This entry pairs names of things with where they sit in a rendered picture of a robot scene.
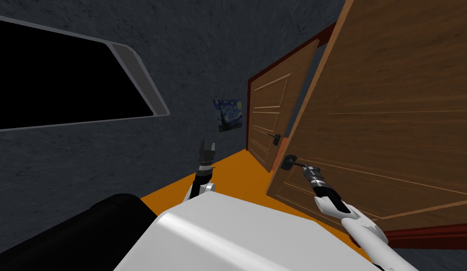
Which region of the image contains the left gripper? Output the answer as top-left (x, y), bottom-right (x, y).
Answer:
top-left (198, 139), bottom-right (216, 163)

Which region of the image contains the blue starry night painting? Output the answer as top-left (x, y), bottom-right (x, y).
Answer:
top-left (212, 98), bottom-right (243, 134)

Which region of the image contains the brown panelled door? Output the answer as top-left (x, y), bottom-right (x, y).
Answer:
top-left (247, 39), bottom-right (320, 174)

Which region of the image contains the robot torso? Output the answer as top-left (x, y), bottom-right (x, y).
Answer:
top-left (112, 190), bottom-right (381, 271)

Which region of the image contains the brown wooden door leaf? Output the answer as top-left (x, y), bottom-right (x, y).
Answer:
top-left (266, 0), bottom-right (467, 232)

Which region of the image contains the dark window with grey frame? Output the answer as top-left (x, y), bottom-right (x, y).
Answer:
top-left (0, 14), bottom-right (171, 133)

